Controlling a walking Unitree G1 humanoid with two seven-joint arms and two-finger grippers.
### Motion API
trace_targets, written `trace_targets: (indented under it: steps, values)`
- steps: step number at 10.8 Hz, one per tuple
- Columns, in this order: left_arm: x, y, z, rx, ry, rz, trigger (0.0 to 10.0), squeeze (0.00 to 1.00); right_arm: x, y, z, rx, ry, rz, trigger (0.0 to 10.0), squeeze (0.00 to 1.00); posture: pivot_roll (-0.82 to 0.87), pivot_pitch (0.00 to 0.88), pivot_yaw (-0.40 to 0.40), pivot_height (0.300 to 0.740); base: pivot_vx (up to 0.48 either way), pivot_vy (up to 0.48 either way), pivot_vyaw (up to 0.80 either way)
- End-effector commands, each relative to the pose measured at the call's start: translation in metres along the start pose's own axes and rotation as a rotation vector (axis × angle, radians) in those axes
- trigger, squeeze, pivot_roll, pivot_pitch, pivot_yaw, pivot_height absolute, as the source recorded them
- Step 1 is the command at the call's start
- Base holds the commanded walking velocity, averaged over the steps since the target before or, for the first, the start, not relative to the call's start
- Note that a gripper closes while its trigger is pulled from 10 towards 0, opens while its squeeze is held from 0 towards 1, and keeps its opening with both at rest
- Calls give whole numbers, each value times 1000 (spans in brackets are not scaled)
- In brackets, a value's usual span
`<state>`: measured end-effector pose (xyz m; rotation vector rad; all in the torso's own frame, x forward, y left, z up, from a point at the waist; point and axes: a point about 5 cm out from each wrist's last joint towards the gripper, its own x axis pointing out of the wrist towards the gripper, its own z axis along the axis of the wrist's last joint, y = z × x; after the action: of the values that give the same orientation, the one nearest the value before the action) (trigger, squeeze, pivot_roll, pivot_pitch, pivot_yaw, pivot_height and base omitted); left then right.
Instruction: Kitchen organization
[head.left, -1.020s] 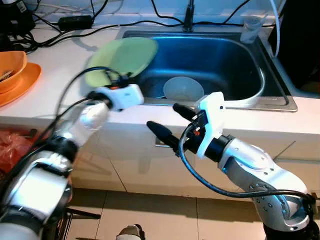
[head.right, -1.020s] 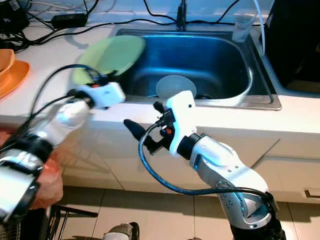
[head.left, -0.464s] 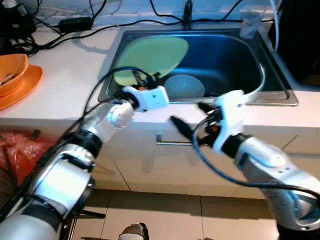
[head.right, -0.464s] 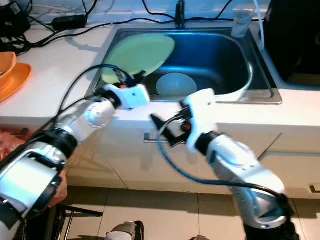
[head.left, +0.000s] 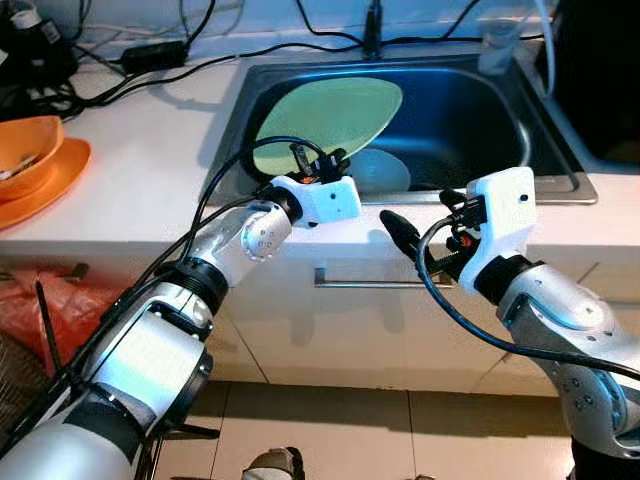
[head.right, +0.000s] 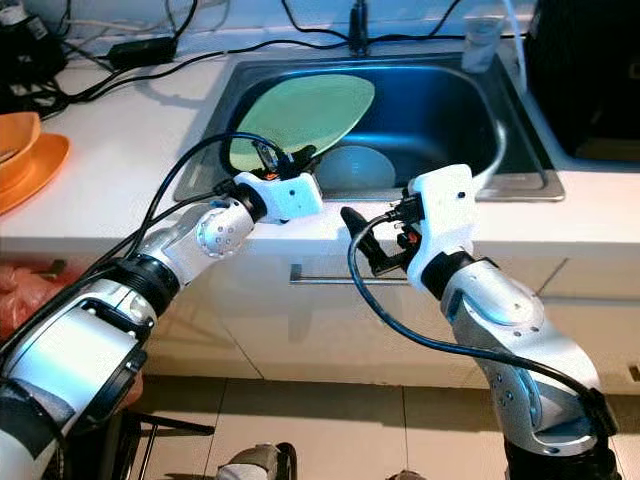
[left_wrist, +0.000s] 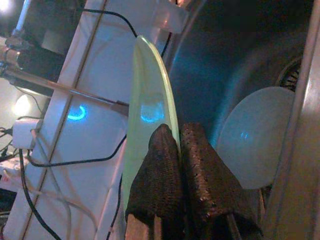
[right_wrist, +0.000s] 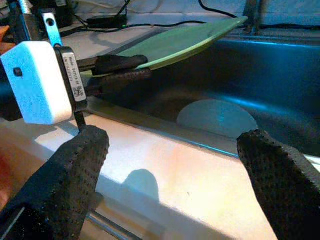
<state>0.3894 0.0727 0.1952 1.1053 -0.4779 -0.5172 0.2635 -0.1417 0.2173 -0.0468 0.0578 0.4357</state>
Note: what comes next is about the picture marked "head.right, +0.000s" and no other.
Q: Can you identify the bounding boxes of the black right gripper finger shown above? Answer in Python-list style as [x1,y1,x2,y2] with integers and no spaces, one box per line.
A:
[340,205,382,264]

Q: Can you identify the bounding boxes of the black stand leg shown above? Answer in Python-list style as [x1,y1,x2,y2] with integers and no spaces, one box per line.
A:
[135,413,216,438]

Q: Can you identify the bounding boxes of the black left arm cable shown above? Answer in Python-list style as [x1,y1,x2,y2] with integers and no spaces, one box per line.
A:
[0,130,291,361]

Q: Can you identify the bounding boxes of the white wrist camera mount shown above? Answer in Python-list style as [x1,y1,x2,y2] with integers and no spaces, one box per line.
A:
[405,163,479,291]
[235,170,326,223]

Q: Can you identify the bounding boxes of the steel kitchen sink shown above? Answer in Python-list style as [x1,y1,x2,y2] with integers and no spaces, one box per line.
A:
[172,52,566,203]

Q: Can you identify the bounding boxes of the white hose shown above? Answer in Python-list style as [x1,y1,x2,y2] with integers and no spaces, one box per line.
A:
[500,0,529,91]

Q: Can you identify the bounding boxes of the steel drawer handle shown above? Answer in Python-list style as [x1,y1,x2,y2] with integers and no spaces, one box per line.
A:
[290,262,411,286]

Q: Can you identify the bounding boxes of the black power adapter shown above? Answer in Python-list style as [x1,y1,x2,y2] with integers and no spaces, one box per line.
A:
[108,37,176,69]

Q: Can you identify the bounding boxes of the green plate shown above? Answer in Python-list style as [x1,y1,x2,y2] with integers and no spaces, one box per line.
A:
[228,73,376,173]

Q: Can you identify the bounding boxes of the orange plate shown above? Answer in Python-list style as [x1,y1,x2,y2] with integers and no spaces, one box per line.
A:
[0,133,71,216]

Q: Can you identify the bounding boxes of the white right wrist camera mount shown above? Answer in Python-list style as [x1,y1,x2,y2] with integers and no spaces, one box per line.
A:
[405,163,479,291]

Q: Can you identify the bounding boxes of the red plastic bag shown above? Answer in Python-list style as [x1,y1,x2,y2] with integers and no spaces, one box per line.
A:
[0,262,81,336]

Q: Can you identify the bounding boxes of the thick black power cable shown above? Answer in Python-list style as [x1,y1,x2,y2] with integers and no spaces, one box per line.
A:
[172,0,203,46]

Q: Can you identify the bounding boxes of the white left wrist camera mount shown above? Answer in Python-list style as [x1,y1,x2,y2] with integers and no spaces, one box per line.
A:
[235,170,326,223]

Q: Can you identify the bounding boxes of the white bowl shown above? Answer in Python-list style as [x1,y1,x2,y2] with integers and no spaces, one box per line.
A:
[315,145,396,193]

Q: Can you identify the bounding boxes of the clear plastic cup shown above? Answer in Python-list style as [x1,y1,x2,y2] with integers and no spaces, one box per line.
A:
[463,12,506,73]

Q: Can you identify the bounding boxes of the orange bowl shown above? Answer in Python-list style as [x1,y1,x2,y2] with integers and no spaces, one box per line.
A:
[0,112,43,191]

